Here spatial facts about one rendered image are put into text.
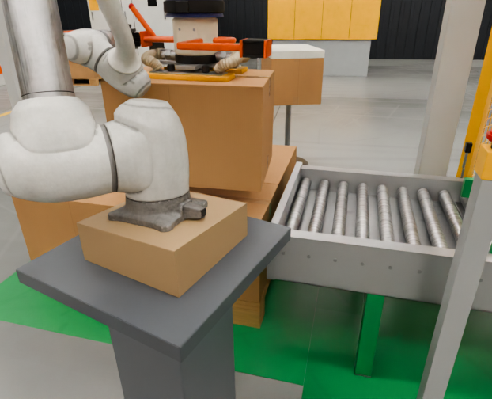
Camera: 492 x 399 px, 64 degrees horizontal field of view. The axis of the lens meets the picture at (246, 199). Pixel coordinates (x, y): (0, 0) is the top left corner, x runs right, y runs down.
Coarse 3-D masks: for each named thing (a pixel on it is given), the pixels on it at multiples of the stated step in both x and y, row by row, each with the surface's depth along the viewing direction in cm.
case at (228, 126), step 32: (160, 96) 141; (192, 96) 139; (224, 96) 137; (256, 96) 136; (192, 128) 145; (224, 128) 143; (256, 128) 141; (192, 160) 150; (224, 160) 148; (256, 160) 146
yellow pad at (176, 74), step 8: (168, 64) 147; (152, 72) 148; (160, 72) 147; (168, 72) 146; (176, 72) 146; (184, 72) 146; (192, 72) 146; (200, 72) 146; (208, 72) 145; (224, 72) 146; (192, 80) 144; (200, 80) 143; (208, 80) 142; (216, 80) 141; (224, 80) 141
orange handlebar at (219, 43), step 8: (144, 40) 154; (152, 40) 153; (160, 40) 152; (168, 40) 151; (192, 40) 135; (200, 40) 142; (216, 40) 146; (224, 40) 146; (232, 40) 146; (184, 48) 127; (192, 48) 126; (200, 48) 125; (208, 48) 125; (216, 48) 124; (224, 48) 123; (232, 48) 123
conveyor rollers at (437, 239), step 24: (360, 192) 178; (384, 192) 177; (312, 216) 159; (336, 216) 158; (360, 216) 157; (384, 216) 157; (408, 216) 156; (432, 216) 156; (456, 216) 156; (384, 240) 142; (408, 240) 142; (432, 240) 144; (456, 240) 144
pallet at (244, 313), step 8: (264, 296) 181; (240, 304) 174; (248, 304) 173; (256, 304) 172; (264, 304) 183; (240, 312) 176; (248, 312) 175; (256, 312) 174; (264, 312) 185; (240, 320) 178; (248, 320) 177; (256, 320) 176
